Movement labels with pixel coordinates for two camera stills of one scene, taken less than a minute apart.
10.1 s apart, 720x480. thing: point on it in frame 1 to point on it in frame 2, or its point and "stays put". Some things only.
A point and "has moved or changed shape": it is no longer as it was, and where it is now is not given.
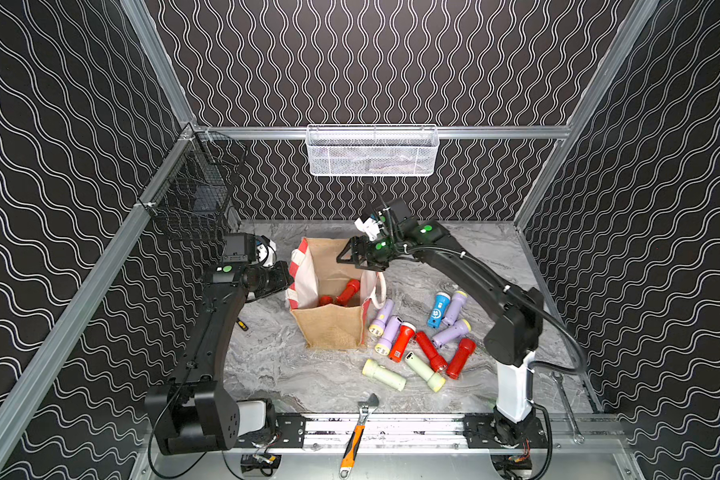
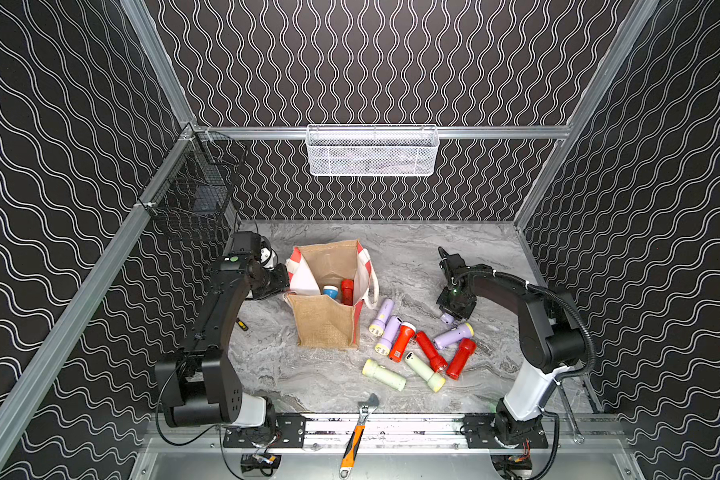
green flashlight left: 384,375 stays put
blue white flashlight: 439,309 to 331,290
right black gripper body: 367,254 to 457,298
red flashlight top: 351,288 has moved or changed shape
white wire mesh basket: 367,150 stays put
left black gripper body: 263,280 stays put
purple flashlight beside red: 383,346 stays put
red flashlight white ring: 401,340 stays put
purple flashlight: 460,328 stays put
